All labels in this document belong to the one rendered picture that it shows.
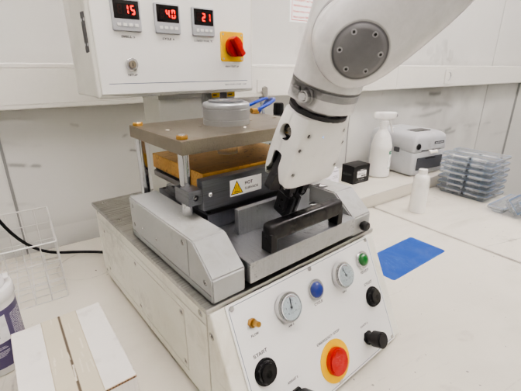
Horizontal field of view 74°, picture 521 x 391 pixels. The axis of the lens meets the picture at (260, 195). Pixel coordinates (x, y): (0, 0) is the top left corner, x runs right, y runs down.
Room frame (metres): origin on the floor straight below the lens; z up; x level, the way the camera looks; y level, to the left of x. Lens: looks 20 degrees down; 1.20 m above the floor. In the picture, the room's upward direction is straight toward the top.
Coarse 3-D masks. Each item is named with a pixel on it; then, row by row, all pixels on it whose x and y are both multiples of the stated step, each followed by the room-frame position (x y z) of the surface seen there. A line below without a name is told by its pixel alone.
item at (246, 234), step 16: (240, 208) 0.46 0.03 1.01; (256, 208) 0.47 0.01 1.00; (272, 208) 0.49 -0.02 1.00; (304, 208) 0.54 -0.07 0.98; (240, 224) 0.45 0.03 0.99; (256, 224) 0.47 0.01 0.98; (320, 224) 0.49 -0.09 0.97; (352, 224) 0.51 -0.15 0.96; (240, 240) 0.44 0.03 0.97; (256, 240) 0.44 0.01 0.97; (288, 240) 0.44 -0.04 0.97; (304, 240) 0.44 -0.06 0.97; (320, 240) 0.46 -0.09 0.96; (336, 240) 0.49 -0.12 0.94; (240, 256) 0.39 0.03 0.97; (256, 256) 0.39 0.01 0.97; (272, 256) 0.40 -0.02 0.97; (288, 256) 0.42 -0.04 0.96; (304, 256) 0.44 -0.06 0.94; (256, 272) 0.38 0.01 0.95; (272, 272) 0.40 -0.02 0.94
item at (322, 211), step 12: (324, 204) 0.48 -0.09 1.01; (336, 204) 0.48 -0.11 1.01; (288, 216) 0.43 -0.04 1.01; (300, 216) 0.43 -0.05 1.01; (312, 216) 0.45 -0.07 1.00; (324, 216) 0.47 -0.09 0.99; (336, 216) 0.49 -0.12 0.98; (264, 228) 0.41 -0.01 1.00; (276, 228) 0.40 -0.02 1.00; (288, 228) 0.42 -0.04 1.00; (300, 228) 0.43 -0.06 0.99; (264, 240) 0.41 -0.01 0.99; (276, 240) 0.40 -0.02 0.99
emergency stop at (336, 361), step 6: (336, 348) 0.40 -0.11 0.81; (342, 348) 0.41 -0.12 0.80; (330, 354) 0.39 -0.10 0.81; (336, 354) 0.40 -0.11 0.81; (342, 354) 0.40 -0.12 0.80; (330, 360) 0.39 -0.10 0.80; (336, 360) 0.39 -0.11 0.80; (342, 360) 0.40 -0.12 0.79; (330, 366) 0.38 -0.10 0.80; (336, 366) 0.39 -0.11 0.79; (342, 366) 0.39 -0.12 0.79; (330, 372) 0.38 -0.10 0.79; (336, 372) 0.38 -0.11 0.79; (342, 372) 0.39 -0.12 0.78
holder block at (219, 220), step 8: (160, 192) 0.59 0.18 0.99; (168, 192) 0.57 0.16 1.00; (272, 192) 0.57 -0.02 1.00; (176, 200) 0.54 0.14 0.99; (248, 200) 0.53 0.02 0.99; (256, 200) 0.53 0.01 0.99; (224, 208) 0.50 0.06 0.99; (232, 208) 0.50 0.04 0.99; (208, 216) 0.47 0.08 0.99; (216, 216) 0.48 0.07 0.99; (224, 216) 0.49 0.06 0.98; (232, 216) 0.50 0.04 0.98; (216, 224) 0.48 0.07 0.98; (224, 224) 0.49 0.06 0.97
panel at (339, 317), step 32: (352, 256) 0.50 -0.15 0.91; (288, 288) 0.41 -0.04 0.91; (352, 288) 0.48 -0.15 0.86; (256, 320) 0.35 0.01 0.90; (320, 320) 0.42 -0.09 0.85; (352, 320) 0.45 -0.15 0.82; (384, 320) 0.49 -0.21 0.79; (256, 352) 0.34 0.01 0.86; (288, 352) 0.37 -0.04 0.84; (320, 352) 0.39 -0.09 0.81; (352, 352) 0.42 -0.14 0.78; (256, 384) 0.32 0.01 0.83; (288, 384) 0.35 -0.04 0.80; (320, 384) 0.37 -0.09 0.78
